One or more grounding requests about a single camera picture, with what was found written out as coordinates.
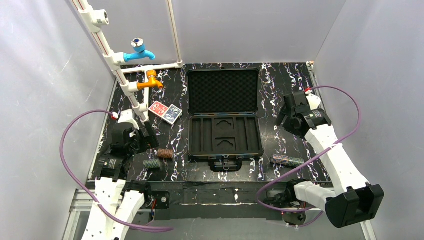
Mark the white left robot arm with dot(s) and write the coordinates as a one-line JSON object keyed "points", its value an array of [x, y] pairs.
{"points": [[117, 199]]}

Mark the blue plastic faucet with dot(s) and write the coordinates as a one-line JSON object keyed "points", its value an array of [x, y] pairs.
{"points": [[140, 51]]}

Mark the black foam-lined poker case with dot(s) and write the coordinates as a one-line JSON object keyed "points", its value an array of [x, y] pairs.
{"points": [[223, 124]]}

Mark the blue yellow poker chip stack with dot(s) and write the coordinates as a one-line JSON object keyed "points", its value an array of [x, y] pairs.
{"points": [[294, 162]]}

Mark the red playing card deck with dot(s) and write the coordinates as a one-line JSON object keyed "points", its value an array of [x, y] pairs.
{"points": [[158, 109]]}

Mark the brown poker chip stack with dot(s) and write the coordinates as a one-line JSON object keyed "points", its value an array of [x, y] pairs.
{"points": [[165, 153]]}

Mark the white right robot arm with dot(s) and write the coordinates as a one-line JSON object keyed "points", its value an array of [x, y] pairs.
{"points": [[353, 199]]}

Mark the white PVC pipe frame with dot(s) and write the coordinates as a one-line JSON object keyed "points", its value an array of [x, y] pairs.
{"points": [[94, 20]]}

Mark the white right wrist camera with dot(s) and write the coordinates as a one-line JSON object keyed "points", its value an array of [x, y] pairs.
{"points": [[314, 101]]}

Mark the orange plastic faucet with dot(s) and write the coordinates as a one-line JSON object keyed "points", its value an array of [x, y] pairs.
{"points": [[152, 81]]}

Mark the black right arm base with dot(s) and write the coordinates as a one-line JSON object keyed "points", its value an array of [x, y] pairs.
{"points": [[286, 199]]}

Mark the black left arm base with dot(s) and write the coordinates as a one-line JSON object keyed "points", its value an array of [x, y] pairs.
{"points": [[153, 200]]}

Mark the aluminium front rail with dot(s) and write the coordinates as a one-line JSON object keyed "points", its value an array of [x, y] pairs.
{"points": [[82, 203]]}

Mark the green poker chip stack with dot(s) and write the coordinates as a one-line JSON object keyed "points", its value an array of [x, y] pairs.
{"points": [[151, 164]]}

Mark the blue playing card deck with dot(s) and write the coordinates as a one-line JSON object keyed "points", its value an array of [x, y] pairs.
{"points": [[172, 114]]}

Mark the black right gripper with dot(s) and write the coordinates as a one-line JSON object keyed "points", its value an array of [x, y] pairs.
{"points": [[288, 108]]}

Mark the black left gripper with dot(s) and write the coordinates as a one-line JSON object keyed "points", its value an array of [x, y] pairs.
{"points": [[147, 136]]}

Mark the blue orange poker chip stack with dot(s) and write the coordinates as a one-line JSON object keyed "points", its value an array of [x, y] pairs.
{"points": [[279, 159]]}

